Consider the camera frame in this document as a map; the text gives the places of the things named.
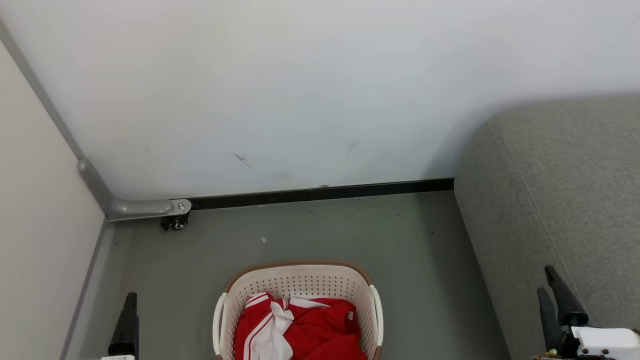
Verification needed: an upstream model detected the black caster wheel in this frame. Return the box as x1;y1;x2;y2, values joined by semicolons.
160;212;191;231

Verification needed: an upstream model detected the red shorts white trim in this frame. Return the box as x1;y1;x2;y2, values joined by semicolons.
282;296;369;360

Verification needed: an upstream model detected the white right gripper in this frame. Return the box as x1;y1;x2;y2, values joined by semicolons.
534;265;640;360

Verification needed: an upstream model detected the black baseboard strip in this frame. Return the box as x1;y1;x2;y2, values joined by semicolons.
190;178;455;211

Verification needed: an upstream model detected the cream perforated laundry basket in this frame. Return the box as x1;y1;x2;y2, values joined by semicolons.
212;259;384;360

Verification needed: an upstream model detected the grey fabric sofa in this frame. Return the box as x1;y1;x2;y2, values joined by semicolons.
454;95;640;360

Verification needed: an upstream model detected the grey metal frame foot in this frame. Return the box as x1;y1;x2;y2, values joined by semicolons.
0;20;192;222

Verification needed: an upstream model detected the red white striped jersey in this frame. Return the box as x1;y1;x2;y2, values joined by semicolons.
234;292;301;360

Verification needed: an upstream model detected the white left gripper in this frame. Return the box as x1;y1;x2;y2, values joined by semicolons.
101;292;140;360

